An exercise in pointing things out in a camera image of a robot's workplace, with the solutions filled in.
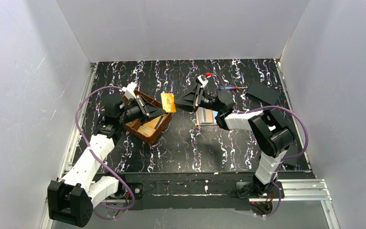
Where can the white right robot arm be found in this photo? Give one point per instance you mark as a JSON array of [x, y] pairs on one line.
[[271, 131]]

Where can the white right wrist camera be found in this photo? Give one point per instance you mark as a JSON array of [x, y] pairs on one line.
[[202, 80]]

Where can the orange card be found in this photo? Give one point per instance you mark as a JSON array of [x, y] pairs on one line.
[[207, 116]]

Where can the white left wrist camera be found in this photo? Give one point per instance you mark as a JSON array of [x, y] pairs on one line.
[[129, 91]]

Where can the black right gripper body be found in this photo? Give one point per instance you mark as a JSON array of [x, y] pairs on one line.
[[196, 99]]

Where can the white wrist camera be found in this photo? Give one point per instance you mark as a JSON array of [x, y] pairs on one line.
[[129, 91], [202, 80]]

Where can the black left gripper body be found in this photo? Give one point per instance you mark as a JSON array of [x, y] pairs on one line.
[[142, 108]]

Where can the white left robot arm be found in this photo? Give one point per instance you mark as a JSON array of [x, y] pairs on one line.
[[73, 198]]

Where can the black striped yellow card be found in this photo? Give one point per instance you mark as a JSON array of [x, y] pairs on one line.
[[155, 123]]

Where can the aluminium frame rail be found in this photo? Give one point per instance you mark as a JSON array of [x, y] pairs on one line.
[[306, 204]]

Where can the brown woven basket card holder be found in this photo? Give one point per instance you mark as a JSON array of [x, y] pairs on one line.
[[132, 127]]

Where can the blue red screwdriver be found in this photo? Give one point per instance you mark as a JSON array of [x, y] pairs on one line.
[[231, 88]]

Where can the yellow VIP card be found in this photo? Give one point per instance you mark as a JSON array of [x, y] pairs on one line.
[[168, 102], [148, 132]]

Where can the black flat box far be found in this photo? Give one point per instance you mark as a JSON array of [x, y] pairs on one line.
[[264, 93]]

